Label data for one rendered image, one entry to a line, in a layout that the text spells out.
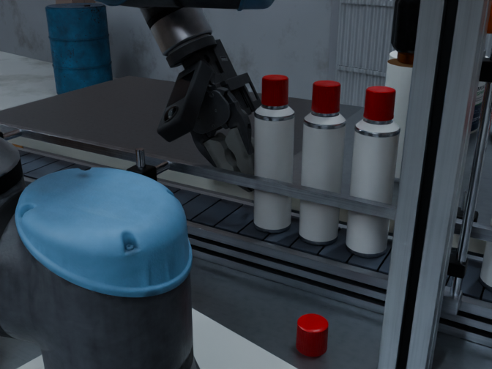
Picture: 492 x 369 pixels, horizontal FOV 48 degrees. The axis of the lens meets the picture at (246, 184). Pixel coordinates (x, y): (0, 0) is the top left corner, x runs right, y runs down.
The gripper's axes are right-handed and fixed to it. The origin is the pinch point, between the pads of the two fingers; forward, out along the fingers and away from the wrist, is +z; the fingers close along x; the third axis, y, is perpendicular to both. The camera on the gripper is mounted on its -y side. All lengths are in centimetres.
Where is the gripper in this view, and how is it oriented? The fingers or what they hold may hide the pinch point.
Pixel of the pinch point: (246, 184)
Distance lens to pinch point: 75.5
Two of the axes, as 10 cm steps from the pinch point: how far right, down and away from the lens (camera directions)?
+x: -7.5, 2.9, 5.9
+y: 4.9, -3.4, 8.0
